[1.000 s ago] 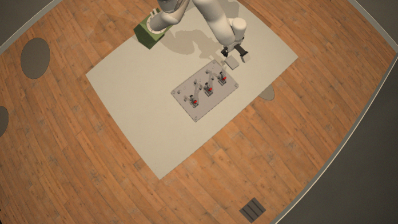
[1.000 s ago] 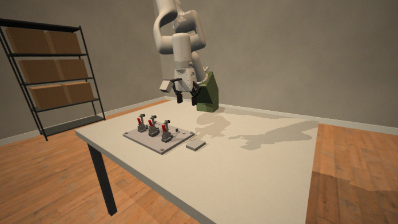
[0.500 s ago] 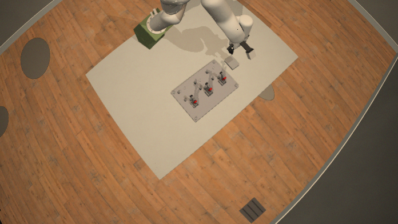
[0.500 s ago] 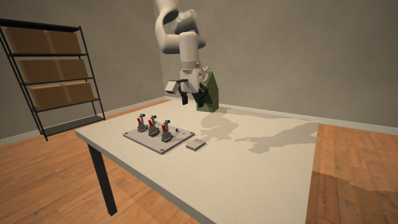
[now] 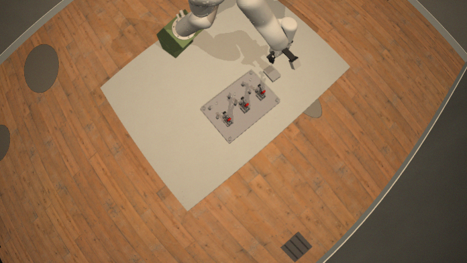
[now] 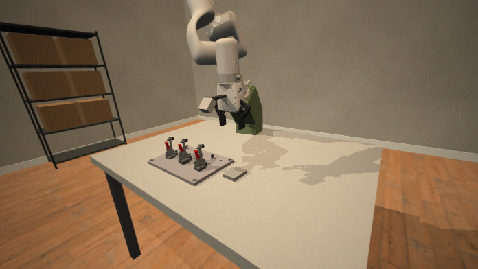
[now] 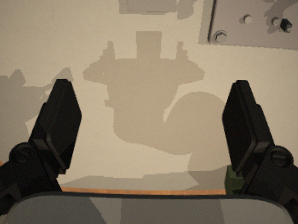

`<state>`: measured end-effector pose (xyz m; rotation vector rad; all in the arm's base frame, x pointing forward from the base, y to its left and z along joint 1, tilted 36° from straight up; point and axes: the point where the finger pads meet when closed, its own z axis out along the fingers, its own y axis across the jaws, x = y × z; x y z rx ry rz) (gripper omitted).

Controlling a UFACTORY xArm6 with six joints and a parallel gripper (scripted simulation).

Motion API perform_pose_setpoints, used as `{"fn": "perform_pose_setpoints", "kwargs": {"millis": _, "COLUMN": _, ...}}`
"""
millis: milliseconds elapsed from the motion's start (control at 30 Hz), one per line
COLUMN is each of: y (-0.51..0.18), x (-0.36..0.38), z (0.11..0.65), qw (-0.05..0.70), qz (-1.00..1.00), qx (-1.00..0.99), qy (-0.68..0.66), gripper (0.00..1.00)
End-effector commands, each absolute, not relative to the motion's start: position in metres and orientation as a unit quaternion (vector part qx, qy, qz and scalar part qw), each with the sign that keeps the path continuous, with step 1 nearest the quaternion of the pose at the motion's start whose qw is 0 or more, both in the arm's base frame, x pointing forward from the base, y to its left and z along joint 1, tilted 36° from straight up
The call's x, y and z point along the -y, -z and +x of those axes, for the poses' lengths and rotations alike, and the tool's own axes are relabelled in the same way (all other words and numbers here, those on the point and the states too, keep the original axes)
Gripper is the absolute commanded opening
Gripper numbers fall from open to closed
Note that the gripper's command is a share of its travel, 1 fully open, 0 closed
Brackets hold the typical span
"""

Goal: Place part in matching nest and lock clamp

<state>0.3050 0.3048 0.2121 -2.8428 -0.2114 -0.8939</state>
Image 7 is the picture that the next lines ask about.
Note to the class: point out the beige rectangular block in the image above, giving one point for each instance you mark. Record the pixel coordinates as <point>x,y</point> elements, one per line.
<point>152,5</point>

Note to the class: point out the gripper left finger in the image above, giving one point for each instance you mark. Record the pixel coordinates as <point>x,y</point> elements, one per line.
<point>32,164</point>

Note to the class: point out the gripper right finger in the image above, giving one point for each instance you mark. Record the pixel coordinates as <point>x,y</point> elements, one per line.
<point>269,168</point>

